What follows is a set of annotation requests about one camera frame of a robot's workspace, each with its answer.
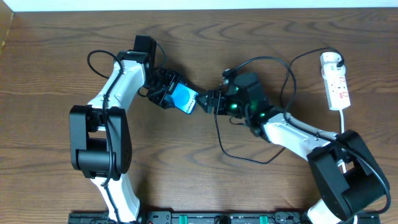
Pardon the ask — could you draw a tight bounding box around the blue screen Galaxy smartphone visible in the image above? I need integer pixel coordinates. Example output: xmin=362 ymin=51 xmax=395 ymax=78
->
xmin=170 ymin=83 xmax=198 ymax=114

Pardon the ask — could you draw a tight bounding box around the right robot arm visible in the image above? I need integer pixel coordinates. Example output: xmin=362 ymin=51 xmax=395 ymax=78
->
xmin=197 ymin=73 xmax=391 ymax=223

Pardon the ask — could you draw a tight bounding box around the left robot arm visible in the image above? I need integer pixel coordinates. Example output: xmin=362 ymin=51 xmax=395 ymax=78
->
xmin=69 ymin=35 xmax=180 ymax=223

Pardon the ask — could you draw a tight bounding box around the white USB charger plug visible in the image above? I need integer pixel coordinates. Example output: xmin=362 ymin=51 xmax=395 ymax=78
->
xmin=320 ymin=52 xmax=346 ymax=74

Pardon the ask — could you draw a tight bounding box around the white power strip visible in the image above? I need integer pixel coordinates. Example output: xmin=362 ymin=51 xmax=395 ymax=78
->
xmin=322 ymin=70 xmax=351 ymax=111

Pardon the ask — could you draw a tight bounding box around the white power strip cord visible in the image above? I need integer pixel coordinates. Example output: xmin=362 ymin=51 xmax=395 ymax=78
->
xmin=339 ymin=109 xmax=359 ymax=224

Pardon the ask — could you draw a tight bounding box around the black USB charging cable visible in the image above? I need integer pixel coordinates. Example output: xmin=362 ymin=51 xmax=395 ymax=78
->
xmin=213 ymin=47 xmax=345 ymax=165

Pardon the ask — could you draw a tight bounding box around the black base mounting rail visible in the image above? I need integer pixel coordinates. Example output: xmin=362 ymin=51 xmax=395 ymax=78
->
xmin=67 ymin=211 xmax=381 ymax=224

